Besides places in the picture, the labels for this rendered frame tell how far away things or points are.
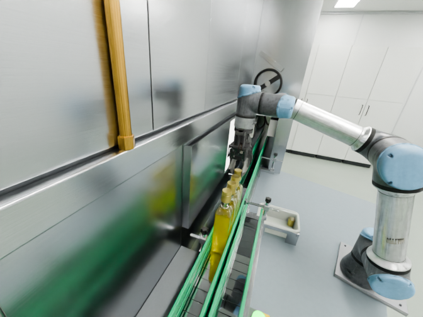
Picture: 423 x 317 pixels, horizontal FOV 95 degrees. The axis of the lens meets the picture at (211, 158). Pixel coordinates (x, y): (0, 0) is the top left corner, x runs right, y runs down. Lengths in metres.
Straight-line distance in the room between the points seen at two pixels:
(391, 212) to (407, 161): 0.17
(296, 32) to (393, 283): 1.46
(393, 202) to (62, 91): 0.83
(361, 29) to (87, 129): 4.96
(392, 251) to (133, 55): 0.91
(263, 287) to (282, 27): 1.57
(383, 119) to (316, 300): 4.10
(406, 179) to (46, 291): 0.81
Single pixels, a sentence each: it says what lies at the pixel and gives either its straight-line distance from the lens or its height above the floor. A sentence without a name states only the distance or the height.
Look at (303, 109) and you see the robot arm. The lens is 0.81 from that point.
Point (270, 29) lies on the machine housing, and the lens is 1.71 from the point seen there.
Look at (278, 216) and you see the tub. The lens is 1.27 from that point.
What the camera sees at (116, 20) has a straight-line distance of 0.37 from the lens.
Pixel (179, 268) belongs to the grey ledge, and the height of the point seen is 0.88.
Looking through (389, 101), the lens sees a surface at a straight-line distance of 4.76.
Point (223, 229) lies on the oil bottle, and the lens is 0.77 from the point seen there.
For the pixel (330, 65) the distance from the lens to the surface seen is 4.48.
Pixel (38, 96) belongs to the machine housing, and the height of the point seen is 1.50.
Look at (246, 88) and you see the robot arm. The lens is 0.70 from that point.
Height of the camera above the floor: 1.54
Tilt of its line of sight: 24 degrees down
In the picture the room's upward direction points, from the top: 5 degrees clockwise
